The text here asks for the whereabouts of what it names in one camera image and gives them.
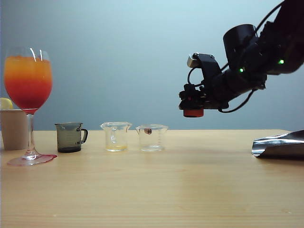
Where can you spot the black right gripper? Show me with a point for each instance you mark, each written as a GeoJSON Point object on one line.
{"type": "Point", "coordinates": [216, 92]}

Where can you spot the wine glass with orange drink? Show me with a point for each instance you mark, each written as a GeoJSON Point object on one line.
{"type": "Point", "coordinates": [28, 85]}

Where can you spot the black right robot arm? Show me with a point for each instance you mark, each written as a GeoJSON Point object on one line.
{"type": "Point", "coordinates": [261, 59]}

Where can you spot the lemon slice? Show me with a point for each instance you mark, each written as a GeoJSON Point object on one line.
{"type": "Point", "coordinates": [5, 104]}

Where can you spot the shiny silver foil sheet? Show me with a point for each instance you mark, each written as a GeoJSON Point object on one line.
{"type": "Point", "coordinates": [280, 145]}

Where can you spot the red spilled liquid puddle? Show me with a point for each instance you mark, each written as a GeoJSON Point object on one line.
{"type": "Point", "coordinates": [51, 157]}

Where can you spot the amber glass measuring cup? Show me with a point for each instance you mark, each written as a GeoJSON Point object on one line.
{"type": "Point", "coordinates": [193, 113]}

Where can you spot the brown paper cup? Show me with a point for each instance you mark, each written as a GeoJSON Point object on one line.
{"type": "Point", "coordinates": [14, 130]}

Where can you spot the clear cup with yellow residue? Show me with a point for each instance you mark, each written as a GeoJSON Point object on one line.
{"type": "Point", "coordinates": [116, 137]}

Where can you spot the smoky grey measuring cup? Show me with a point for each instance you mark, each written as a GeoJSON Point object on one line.
{"type": "Point", "coordinates": [69, 140]}

